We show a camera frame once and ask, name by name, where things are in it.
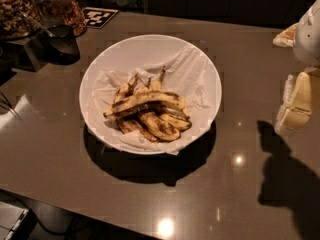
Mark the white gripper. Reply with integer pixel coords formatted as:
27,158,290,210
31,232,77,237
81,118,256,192
279,0,320,130

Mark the right small spotted banana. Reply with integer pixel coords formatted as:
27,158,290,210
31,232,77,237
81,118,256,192
160,113,192,131

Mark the back middle banana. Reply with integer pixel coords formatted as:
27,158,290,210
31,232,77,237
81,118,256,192
147,67,166,90

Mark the white bowl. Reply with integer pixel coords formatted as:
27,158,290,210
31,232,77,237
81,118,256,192
78,34,223,156

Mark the lower left dark banana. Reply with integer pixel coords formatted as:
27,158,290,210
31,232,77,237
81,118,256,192
116,118,158,142

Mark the white object at right edge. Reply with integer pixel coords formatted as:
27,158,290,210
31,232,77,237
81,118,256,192
273,23,298,48

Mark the white paper towel liner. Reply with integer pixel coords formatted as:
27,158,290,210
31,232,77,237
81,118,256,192
91,45,212,156

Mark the black white fiducial marker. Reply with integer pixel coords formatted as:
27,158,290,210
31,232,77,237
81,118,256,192
83,7,118,29

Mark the glass jar of nuts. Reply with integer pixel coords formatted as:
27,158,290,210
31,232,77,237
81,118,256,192
35,0,86,36

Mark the dark stand block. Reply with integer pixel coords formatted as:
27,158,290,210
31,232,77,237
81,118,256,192
1,32,48,72

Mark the glass jar of cashews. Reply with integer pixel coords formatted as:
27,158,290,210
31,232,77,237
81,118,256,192
0,0,42,40

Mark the grey box bottom left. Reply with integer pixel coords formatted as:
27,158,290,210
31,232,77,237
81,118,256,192
0,202,28,240

